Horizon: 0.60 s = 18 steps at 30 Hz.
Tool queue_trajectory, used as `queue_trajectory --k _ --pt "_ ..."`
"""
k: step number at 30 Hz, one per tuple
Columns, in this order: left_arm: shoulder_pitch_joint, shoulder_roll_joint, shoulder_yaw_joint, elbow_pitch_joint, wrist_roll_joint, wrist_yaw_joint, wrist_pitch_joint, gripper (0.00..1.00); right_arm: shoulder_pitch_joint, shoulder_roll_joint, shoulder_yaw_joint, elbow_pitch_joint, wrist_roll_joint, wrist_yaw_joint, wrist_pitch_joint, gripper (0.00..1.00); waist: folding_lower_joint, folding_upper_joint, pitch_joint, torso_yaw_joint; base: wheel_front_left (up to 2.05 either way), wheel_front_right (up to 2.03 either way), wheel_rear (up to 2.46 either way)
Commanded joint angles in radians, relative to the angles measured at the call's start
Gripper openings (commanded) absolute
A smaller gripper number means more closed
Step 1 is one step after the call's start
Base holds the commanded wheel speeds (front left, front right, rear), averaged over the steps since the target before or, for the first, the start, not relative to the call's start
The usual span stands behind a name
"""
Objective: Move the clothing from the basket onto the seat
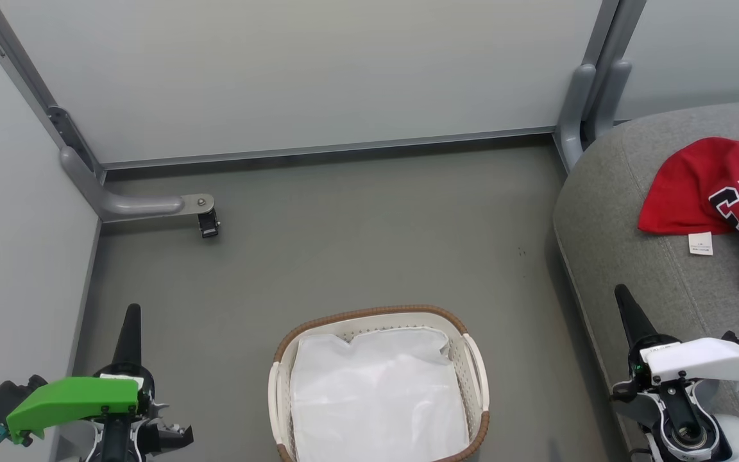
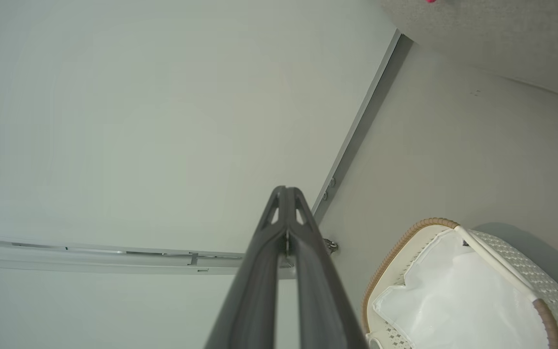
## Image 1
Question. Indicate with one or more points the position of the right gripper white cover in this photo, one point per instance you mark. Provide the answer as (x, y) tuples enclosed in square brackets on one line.
[(703, 359)]

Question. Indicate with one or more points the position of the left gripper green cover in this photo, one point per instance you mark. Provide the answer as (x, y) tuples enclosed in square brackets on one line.
[(68, 401)]

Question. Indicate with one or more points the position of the red basketball jersey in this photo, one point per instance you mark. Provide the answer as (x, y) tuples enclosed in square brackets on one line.
[(696, 192)]

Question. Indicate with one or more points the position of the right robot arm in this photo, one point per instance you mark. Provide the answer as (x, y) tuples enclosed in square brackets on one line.
[(684, 423)]

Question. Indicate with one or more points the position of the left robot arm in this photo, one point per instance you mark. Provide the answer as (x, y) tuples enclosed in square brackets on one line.
[(113, 443)]

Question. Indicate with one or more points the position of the cream laundry basket brown rim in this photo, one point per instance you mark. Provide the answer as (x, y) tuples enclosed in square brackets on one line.
[(474, 366)]

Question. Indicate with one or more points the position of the grey fabric sofa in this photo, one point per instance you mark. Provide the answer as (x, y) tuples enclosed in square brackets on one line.
[(626, 256)]

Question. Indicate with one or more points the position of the grey partition foot with caster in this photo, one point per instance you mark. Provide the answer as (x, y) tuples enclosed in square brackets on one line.
[(138, 205)]

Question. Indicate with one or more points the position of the grey partition foot pair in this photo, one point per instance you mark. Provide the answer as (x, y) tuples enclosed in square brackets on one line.
[(578, 109)]

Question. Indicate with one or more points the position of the white cloth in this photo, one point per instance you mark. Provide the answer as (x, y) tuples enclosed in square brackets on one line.
[(376, 398)]

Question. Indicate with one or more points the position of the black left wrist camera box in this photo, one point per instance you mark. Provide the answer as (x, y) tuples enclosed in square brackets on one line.
[(4, 398)]

